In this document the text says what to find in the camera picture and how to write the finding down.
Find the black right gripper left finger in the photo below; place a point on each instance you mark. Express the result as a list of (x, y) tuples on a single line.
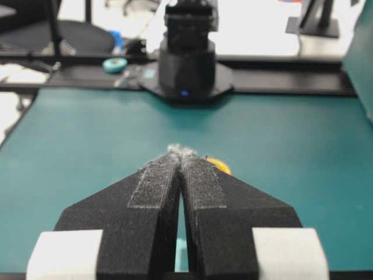
[(125, 231)]

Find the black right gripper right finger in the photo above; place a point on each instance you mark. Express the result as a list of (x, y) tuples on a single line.
[(236, 231)]

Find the black office chair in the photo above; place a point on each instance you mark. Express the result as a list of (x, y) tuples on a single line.
[(33, 26)]

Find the teal tape roll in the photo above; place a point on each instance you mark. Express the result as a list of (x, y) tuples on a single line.
[(114, 65)]

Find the black monitor stand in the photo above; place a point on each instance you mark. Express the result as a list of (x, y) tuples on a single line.
[(315, 19)]

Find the teal side panel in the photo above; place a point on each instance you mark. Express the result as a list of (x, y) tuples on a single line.
[(358, 60)]

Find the orange plastic cup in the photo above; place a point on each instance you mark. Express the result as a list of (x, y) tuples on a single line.
[(221, 165)]

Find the black mounting rail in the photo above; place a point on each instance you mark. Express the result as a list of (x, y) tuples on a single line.
[(253, 77)]

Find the blue small object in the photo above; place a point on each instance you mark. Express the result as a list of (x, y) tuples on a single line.
[(118, 42)]

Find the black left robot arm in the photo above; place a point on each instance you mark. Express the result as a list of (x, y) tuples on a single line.
[(186, 69)]

